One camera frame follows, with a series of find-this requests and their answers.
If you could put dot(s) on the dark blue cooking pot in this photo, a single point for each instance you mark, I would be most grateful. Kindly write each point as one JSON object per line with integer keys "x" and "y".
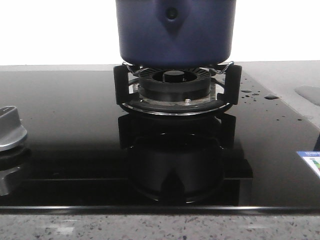
{"x": 175, "y": 33}

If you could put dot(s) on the black metal pot support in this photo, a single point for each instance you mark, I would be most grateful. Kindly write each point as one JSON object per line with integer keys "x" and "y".
{"x": 226, "y": 79}

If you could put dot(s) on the black glass gas stove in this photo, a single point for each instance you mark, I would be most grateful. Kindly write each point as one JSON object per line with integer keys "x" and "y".
{"x": 85, "y": 155}

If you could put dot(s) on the black round gas burner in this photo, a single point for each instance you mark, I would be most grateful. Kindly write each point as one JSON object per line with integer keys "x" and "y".
{"x": 168, "y": 87}

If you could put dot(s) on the silver stove control knob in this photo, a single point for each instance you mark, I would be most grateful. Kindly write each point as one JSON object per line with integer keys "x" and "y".
{"x": 12, "y": 132}

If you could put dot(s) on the blue white energy label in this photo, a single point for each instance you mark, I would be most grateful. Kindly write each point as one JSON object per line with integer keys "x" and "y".
{"x": 312, "y": 158}

